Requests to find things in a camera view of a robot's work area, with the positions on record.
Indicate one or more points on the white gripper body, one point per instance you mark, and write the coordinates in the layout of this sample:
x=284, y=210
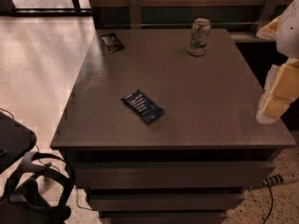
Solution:
x=289, y=34

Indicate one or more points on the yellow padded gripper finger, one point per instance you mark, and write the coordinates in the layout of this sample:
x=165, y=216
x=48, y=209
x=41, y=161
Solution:
x=281, y=89
x=269, y=31

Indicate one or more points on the blue rxbar blueberry bar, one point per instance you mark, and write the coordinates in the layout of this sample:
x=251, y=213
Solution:
x=144, y=107

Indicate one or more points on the black rxbar chocolate bar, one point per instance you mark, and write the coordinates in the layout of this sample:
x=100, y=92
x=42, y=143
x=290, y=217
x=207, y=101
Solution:
x=112, y=42

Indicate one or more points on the green white soda can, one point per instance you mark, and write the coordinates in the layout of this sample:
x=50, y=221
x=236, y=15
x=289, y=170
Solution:
x=199, y=36

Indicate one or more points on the top grey drawer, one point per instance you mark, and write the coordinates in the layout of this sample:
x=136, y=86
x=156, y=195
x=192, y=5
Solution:
x=172, y=175

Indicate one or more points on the grey drawer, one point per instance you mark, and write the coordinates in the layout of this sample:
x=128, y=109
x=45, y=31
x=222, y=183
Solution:
x=166, y=202
x=172, y=175
x=164, y=218

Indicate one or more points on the bottom grey drawer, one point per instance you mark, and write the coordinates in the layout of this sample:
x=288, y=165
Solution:
x=164, y=218

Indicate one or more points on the middle grey drawer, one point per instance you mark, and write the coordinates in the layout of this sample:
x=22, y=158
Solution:
x=166, y=202

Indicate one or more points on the black chair seat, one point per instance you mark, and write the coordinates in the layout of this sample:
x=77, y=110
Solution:
x=15, y=141

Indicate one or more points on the black VR headset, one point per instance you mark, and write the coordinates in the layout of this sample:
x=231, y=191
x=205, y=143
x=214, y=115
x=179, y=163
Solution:
x=21, y=188

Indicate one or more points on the metal wall rail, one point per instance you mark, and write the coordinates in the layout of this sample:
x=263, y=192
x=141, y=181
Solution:
x=235, y=19

